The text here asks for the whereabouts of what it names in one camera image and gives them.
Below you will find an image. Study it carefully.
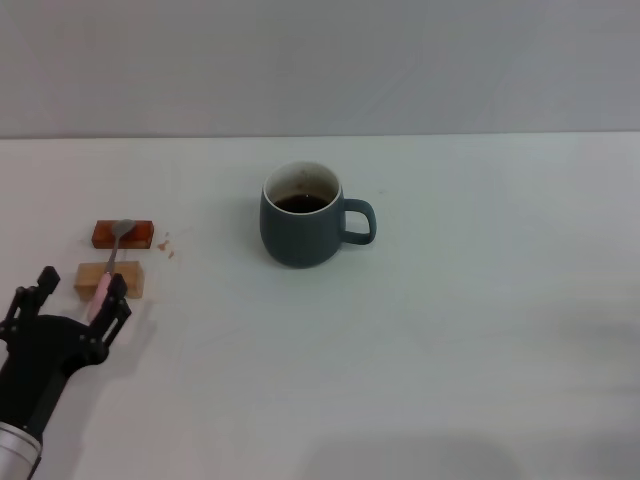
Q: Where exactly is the reddish brown wooden block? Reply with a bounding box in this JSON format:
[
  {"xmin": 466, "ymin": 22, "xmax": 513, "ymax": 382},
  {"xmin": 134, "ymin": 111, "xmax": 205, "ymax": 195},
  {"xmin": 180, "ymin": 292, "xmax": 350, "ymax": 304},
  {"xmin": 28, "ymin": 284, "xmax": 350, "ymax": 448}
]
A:
[{"xmin": 92, "ymin": 219, "xmax": 156, "ymax": 250}]

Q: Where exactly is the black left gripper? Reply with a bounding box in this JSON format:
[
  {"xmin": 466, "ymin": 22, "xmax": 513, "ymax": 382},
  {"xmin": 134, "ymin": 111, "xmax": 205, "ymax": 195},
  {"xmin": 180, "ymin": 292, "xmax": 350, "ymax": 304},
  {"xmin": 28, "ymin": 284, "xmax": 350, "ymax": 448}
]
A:
[{"xmin": 0, "ymin": 265, "xmax": 134, "ymax": 437}]

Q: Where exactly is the pink handled metal spoon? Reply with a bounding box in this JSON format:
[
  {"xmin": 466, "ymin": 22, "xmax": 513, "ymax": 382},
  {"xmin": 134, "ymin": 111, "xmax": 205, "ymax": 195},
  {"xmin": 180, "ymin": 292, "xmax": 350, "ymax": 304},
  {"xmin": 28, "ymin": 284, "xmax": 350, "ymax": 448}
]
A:
[{"xmin": 88, "ymin": 218, "xmax": 136, "ymax": 322}]

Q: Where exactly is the light wooden block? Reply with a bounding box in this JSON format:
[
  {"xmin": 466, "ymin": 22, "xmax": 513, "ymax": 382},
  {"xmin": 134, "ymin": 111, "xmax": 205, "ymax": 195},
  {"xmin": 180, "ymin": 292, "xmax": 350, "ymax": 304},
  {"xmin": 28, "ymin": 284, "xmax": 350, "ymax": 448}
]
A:
[{"xmin": 74, "ymin": 260, "xmax": 147, "ymax": 302}]

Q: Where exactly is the dark grey ceramic mug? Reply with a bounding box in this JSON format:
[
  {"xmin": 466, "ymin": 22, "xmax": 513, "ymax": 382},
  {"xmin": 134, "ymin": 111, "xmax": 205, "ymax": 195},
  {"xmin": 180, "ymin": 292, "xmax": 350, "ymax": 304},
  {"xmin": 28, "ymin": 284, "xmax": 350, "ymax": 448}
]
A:
[{"xmin": 259, "ymin": 160, "xmax": 378, "ymax": 270}]

